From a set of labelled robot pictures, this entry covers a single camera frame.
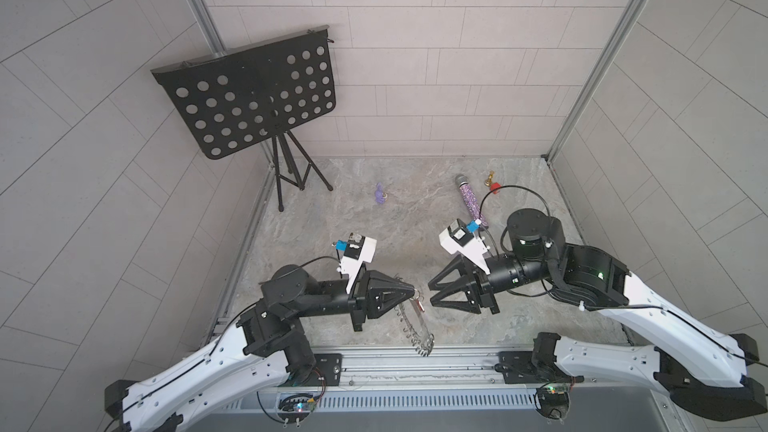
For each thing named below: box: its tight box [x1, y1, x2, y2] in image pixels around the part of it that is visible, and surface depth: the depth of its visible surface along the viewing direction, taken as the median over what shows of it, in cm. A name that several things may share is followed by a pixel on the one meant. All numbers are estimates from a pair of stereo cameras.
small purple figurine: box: [375, 182, 385, 204], surface depth 104 cm
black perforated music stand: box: [151, 25, 337, 213], surface depth 75 cm
